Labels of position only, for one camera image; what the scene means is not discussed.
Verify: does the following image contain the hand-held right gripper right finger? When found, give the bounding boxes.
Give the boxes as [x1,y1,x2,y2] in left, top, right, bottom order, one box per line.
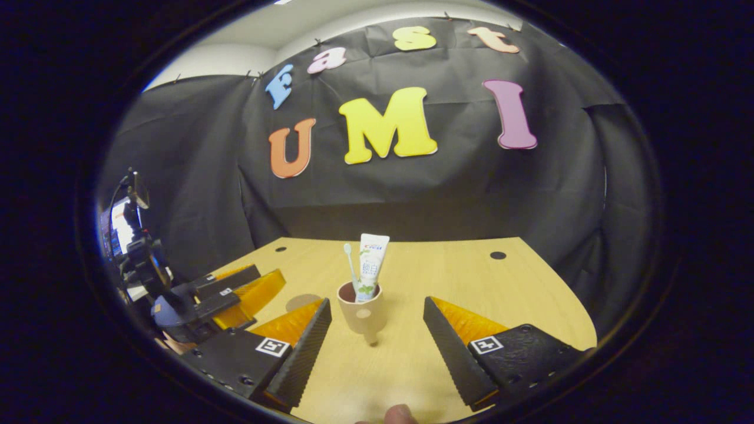
[423,296,590,411]

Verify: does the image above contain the beige cup with handle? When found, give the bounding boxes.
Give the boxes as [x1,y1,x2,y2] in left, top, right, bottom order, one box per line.
[337,281,387,345]

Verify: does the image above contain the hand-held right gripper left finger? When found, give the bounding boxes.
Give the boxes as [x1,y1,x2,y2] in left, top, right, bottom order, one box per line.
[180,297,332,412]

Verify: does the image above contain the computer monitor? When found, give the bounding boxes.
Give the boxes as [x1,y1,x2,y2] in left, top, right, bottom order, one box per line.
[100,197,136,260]

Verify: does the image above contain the round brown coaster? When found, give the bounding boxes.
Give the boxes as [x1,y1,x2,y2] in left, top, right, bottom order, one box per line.
[286,293,323,313]

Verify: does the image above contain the white toothbrush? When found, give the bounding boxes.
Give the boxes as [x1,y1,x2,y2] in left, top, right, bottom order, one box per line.
[344,243,360,292]

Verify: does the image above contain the wooden desktop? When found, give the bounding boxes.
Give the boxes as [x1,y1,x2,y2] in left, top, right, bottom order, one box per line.
[206,237,597,424]

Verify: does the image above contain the white toothpaste tube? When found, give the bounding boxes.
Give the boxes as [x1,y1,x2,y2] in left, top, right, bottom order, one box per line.
[355,233,391,303]

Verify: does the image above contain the black backdrop cloth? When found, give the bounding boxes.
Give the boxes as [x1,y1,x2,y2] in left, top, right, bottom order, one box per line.
[100,15,663,336]

